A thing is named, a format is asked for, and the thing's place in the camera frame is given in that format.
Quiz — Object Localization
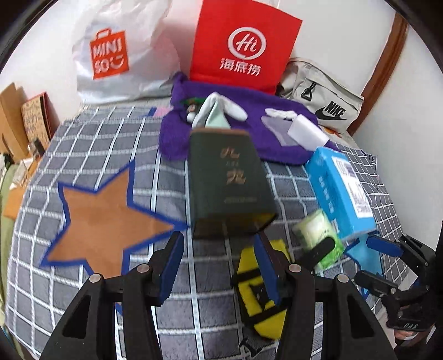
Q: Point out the brown cardboard boxes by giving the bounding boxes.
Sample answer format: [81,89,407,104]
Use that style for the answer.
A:
[0,83,29,162]

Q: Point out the clear plastic zip bag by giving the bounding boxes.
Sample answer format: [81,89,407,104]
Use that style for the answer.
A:
[261,116,298,147]

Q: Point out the light green tissue pack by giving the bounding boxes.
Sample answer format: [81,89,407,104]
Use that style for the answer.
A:
[292,209,345,270]

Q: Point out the purple towel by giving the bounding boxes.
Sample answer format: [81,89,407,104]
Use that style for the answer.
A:
[158,72,318,166]

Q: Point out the white Miniso plastic bag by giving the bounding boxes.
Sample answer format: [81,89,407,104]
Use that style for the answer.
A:
[73,1,180,104]

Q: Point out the brown wooden frame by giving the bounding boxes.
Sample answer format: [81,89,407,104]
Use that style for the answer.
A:
[348,13,408,135]

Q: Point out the grey Nike bag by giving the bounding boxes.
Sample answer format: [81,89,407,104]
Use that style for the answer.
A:
[279,58,364,133]

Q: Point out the person's right hand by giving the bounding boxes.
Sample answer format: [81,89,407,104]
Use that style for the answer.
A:
[394,329,418,341]

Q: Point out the dark green tin box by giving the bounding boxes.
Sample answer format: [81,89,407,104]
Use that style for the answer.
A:
[188,128,278,240]

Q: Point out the grey checked star tablecloth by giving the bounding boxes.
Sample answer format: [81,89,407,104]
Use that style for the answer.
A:
[4,103,404,360]

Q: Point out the yellow black pouch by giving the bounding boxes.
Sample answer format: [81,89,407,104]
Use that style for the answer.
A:
[231,246,286,341]

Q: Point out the white sponge block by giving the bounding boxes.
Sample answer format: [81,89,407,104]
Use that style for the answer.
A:
[288,114,329,151]

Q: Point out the white cloth glove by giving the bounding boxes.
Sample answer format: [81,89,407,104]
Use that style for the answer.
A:
[186,92,248,130]

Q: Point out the red paper shopping bag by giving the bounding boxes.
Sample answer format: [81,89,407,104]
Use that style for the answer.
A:
[189,0,303,94]

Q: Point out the blue cardboard box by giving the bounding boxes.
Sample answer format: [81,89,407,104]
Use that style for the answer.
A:
[305,147,376,241]

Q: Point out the white cloth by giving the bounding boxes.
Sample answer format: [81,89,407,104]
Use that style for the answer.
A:
[265,108,298,120]

